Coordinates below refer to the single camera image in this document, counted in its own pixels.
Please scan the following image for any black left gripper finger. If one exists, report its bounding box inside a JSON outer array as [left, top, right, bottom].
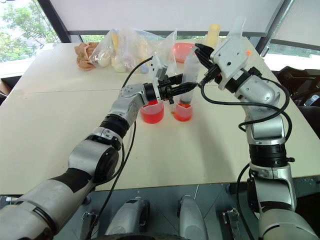
[[173, 82, 200, 96], [168, 72, 186, 86]]

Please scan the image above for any metal latch bracket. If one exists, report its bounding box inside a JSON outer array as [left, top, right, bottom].
[[221, 207, 241, 240], [80, 211, 98, 240]]

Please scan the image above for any dark window frame post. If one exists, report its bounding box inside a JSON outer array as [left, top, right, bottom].
[[37, 0, 73, 44]]

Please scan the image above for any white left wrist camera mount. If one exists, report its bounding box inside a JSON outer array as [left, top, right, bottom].
[[149, 54, 169, 103]]

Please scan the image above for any grey window frame post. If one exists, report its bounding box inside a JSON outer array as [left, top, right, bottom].
[[259, 0, 296, 58]]

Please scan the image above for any clear plastic container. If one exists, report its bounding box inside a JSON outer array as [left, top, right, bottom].
[[228, 15, 248, 39]]

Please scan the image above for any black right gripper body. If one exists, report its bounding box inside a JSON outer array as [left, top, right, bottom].
[[204, 64, 223, 84]]

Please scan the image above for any black equipment beside table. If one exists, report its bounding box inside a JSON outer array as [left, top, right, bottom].
[[271, 65, 320, 131]]

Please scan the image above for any pink plastic bowl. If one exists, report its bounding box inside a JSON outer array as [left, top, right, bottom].
[[170, 42, 196, 64]]

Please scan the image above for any clear plastic bag with items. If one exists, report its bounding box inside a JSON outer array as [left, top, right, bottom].
[[89, 26, 154, 74]]

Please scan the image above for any cardboard box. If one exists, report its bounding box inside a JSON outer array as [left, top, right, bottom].
[[0, 76, 16, 99]]

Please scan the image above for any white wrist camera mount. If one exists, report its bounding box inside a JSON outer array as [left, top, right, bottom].
[[149, 54, 169, 103], [209, 36, 252, 91]]

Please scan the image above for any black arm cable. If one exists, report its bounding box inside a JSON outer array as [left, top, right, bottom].
[[84, 56, 155, 240], [198, 74, 294, 240]]

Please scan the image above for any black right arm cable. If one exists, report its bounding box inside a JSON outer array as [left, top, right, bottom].
[[198, 74, 294, 240]]

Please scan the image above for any yellow tall bottle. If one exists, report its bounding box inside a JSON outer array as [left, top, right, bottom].
[[204, 23, 223, 49]]

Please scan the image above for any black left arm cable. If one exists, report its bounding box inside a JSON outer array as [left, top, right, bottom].
[[84, 56, 155, 240]]

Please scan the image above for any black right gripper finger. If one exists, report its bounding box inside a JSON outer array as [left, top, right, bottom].
[[194, 43, 215, 55], [193, 48, 216, 70]]

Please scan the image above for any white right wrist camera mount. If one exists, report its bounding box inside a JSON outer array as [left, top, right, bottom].
[[209, 36, 252, 91]]

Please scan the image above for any narrow cup with red liquid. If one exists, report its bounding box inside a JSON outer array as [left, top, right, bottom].
[[173, 100, 195, 123]]

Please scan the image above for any brown crumpled cloth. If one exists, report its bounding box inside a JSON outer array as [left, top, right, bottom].
[[74, 41, 100, 73]]

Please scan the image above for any silver rounded robot leg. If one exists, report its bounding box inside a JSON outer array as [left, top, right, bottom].
[[106, 196, 151, 236], [177, 194, 209, 240]]

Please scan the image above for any clear plastic bottle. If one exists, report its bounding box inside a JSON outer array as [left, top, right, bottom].
[[179, 47, 201, 105]]

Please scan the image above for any clear empty plastic bag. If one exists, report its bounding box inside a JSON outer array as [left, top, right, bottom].
[[149, 29, 179, 75]]

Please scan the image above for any wide cup with red liquid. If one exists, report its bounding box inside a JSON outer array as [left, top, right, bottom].
[[139, 100, 165, 125]]

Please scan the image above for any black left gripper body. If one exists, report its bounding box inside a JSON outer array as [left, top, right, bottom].
[[157, 76, 176, 105]]

